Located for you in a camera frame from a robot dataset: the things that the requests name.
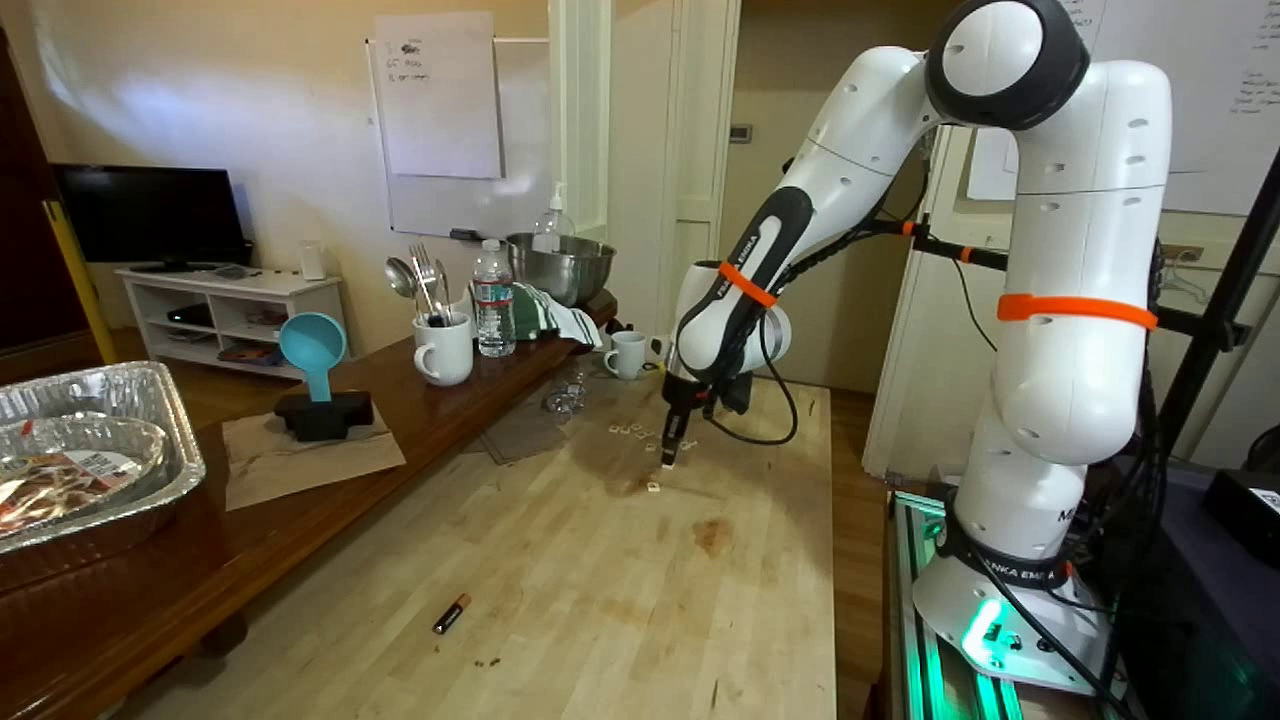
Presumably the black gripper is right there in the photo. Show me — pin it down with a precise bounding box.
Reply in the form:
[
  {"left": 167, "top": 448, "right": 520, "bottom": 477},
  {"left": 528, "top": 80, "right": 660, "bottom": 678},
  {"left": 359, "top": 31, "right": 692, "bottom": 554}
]
[{"left": 658, "top": 373, "right": 722, "bottom": 465}]

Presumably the empty white mug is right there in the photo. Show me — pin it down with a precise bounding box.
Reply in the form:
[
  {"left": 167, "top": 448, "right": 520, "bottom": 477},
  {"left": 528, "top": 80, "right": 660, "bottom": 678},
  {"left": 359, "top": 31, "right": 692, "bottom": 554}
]
[{"left": 600, "top": 329, "right": 653, "bottom": 383}]

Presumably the crushed clear plastic bottle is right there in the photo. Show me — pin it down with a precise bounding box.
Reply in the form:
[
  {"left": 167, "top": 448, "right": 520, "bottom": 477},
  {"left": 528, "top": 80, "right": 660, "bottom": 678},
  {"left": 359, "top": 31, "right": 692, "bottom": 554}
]
[{"left": 535, "top": 373, "right": 595, "bottom": 421}]

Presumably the green striped white towel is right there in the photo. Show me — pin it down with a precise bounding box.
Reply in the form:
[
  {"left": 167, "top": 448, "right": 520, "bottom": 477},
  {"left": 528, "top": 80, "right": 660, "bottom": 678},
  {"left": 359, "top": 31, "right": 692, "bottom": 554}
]
[{"left": 511, "top": 281, "right": 612, "bottom": 352}]

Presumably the steel mixing bowl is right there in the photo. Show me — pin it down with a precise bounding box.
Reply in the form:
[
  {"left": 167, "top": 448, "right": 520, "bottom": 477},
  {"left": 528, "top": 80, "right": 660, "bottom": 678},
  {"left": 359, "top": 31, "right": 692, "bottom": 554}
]
[{"left": 500, "top": 233, "right": 619, "bottom": 310}]

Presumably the clear plastic water bottle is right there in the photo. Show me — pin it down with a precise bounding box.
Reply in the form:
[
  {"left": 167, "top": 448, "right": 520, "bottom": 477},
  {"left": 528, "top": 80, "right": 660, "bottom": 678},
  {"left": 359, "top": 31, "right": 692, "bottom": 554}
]
[{"left": 467, "top": 237, "right": 520, "bottom": 359}]

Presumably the dark brown wooden counter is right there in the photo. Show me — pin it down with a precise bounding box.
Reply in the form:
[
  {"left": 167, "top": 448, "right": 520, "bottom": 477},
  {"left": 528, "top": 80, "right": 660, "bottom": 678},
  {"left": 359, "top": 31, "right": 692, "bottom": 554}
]
[{"left": 0, "top": 288, "right": 625, "bottom": 720}]

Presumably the clear soap pump bottle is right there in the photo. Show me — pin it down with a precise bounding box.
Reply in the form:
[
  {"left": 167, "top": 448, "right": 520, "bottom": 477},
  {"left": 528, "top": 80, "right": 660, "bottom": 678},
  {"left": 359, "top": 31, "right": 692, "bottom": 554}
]
[{"left": 534, "top": 183, "right": 571, "bottom": 256}]

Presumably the white mug with utensils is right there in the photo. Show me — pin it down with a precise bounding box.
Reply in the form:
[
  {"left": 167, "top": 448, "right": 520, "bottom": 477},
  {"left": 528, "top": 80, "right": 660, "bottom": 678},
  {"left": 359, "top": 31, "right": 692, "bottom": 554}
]
[{"left": 412, "top": 314, "right": 482, "bottom": 391}]

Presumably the white tall cabinet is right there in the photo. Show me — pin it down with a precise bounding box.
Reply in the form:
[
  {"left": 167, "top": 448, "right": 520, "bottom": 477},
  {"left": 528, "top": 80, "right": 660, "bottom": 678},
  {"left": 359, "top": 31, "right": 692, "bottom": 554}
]
[{"left": 862, "top": 125, "right": 1280, "bottom": 490}]

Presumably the white panel door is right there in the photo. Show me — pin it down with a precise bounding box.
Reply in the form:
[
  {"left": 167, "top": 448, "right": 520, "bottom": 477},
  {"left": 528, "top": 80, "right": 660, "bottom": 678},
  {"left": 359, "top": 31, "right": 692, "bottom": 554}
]
[{"left": 603, "top": 0, "right": 745, "bottom": 352}]

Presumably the black marker pen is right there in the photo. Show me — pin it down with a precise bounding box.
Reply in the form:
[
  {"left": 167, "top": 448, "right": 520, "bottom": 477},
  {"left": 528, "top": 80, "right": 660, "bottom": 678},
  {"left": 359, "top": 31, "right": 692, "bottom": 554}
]
[{"left": 427, "top": 591, "right": 471, "bottom": 640}]

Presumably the metal spoon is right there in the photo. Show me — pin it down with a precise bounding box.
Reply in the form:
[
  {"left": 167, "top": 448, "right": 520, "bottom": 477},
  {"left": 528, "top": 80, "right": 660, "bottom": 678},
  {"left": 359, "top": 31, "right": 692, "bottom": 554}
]
[{"left": 412, "top": 249, "right": 458, "bottom": 319}]

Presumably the metal ladle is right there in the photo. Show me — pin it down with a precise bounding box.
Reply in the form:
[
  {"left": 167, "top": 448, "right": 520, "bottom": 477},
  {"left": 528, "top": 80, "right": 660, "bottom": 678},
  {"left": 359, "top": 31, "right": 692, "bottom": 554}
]
[{"left": 381, "top": 252, "right": 425, "bottom": 319}]

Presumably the black block base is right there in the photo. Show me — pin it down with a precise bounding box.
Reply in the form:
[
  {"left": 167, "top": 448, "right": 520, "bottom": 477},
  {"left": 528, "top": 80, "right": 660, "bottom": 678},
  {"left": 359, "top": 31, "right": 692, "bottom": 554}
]
[{"left": 273, "top": 390, "right": 375, "bottom": 443}]

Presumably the black clamp boom rod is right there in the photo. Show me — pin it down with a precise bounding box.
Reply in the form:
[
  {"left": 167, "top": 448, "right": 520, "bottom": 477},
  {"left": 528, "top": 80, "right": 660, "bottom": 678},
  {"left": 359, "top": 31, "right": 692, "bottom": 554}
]
[{"left": 776, "top": 213, "right": 1258, "bottom": 352}]

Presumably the brown cardboard sheet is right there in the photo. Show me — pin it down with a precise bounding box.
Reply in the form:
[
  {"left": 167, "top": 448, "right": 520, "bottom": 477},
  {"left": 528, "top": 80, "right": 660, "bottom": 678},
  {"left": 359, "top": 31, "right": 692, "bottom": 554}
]
[{"left": 218, "top": 404, "right": 412, "bottom": 517}]

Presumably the white paper sheet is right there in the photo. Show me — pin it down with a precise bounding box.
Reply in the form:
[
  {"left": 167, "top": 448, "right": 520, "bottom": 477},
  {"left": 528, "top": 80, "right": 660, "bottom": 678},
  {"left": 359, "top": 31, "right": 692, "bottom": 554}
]
[{"left": 374, "top": 11, "right": 510, "bottom": 183}]

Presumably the white low shelf unit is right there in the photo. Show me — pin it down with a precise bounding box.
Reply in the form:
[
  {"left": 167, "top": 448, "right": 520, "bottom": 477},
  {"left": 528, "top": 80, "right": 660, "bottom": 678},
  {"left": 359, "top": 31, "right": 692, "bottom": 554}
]
[{"left": 116, "top": 265, "right": 351, "bottom": 383}]

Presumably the aluminium foil tray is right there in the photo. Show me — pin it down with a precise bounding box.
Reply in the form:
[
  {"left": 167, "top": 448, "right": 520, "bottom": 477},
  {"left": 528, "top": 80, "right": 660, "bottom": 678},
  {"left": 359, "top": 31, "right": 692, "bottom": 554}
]
[{"left": 0, "top": 356, "right": 212, "bottom": 557}]

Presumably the black controller box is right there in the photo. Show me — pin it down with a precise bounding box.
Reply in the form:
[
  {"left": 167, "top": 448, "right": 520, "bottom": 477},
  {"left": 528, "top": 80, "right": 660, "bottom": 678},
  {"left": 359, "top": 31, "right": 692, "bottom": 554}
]
[{"left": 1111, "top": 455, "right": 1280, "bottom": 720}]

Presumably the black diagonal pole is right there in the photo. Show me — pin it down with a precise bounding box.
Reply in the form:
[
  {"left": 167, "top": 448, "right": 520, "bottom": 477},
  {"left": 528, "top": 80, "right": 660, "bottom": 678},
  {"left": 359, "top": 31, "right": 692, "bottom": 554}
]
[{"left": 1148, "top": 145, "right": 1280, "bottom": 465}]

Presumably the black flat television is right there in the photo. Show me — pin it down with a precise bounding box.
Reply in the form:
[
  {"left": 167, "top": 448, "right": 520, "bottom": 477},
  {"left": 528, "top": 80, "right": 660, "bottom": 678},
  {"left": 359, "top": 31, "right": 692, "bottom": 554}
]
[{"left": 50, "top": 159, "right": 257, "bottom": 274}]

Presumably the small black device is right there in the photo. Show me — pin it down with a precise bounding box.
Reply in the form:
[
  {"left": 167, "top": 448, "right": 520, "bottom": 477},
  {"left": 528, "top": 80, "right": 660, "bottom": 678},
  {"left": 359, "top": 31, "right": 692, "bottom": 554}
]
[{"left": 1197, "top": 465, "right": 1280, "bottom": 574}]

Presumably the yellow long level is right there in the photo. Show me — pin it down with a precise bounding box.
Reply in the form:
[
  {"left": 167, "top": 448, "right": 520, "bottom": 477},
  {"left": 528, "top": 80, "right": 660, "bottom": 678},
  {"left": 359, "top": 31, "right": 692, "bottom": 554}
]
[{"left": 36, "top": 197, "right": 121, "bottom": 364}]

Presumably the red white wrapper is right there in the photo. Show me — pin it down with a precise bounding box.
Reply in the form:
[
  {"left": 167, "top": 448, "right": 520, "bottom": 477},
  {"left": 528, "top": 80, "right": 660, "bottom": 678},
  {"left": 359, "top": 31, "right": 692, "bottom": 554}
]
[{"left": 0, "top": 443, "right": 151, "bottom": 535}]

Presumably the white board with handwriting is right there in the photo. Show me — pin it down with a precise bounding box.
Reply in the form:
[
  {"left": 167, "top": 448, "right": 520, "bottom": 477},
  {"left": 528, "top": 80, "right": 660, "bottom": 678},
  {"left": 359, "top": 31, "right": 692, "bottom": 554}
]
[{"left": 965, "top": 0, "right": 1280, "bottom": 218}]

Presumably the dark wooden cabinet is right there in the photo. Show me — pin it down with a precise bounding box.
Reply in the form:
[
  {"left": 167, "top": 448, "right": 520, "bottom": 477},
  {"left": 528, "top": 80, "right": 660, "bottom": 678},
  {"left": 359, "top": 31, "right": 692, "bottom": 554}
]
[{"left": 0, "top": 25, "right": 89, "bottom": 352}]

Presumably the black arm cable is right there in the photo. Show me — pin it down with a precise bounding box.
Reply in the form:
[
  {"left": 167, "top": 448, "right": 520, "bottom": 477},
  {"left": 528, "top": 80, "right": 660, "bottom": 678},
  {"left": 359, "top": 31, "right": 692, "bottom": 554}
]
[{"left": 700, "top": 197, "right": 1005, "bottom": 454}]

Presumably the orange velcro strap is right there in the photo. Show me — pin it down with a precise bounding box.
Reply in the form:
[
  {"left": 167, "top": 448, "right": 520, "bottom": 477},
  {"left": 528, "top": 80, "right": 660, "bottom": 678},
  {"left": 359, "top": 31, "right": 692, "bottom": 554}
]
[
  {"left": 716, "top": 256, "right": 783, "bottom": 314},
  {"left": 996, "top": 292, "right": 1161, "bottom": 331}
]

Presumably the green lit aluminium base frame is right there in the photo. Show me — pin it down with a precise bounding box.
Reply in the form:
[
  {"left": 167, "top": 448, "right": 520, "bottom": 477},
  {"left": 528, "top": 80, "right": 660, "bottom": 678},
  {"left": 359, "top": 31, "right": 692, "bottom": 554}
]
[{"left": 886, "top": 486, "right": 1137, "bottom": 720}]

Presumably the wall whiteboard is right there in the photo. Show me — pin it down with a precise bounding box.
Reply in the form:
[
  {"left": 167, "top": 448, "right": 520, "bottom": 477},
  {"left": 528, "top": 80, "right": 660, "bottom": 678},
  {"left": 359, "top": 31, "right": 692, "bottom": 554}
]
[{"left": 364, "top": 31, "right": 566, "bottom": 245}]

